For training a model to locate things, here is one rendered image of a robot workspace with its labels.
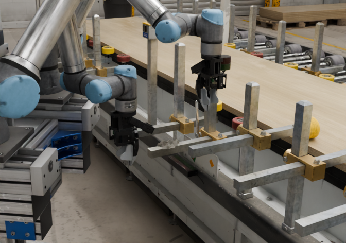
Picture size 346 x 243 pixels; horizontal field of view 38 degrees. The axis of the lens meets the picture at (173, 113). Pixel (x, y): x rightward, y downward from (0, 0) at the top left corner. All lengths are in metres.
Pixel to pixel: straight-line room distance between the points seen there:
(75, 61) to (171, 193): 1.50
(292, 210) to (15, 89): 0.91
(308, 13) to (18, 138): 8.57
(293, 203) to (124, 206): 1.72
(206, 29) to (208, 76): 0.16
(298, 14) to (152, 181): 6.94
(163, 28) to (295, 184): 0.64
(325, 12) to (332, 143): 8.21
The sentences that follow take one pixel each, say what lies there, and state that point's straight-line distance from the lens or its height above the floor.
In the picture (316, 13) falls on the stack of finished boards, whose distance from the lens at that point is 9.88.
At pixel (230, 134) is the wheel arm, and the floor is 0.86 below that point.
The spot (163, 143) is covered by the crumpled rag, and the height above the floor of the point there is 0.87.
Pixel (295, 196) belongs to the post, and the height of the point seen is 0.83.
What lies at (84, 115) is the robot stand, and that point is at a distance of 1.86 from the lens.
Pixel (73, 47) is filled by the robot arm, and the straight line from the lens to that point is 1.63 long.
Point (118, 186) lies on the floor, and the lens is 3.41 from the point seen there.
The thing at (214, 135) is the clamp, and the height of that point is 0.87.
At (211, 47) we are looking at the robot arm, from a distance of 1.71.
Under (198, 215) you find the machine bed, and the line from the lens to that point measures 2.72.
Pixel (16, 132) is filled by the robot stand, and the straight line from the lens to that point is 1.55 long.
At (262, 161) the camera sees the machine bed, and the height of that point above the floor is 0.73.
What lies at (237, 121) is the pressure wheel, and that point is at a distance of 1.98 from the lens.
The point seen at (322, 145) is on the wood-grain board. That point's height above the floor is 0.90.
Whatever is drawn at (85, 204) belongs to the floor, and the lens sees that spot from 3.22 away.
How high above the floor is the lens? 1.60
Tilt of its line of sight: 20 degrees down
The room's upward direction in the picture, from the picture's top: 1 degrees clockwise
